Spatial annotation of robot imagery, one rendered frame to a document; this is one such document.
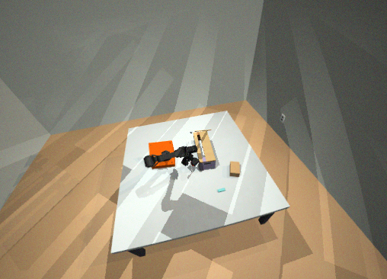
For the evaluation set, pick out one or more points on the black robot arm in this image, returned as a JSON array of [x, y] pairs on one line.
[[166, 156]]

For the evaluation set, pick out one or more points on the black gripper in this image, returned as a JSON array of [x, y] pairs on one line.
[[194, 161]]

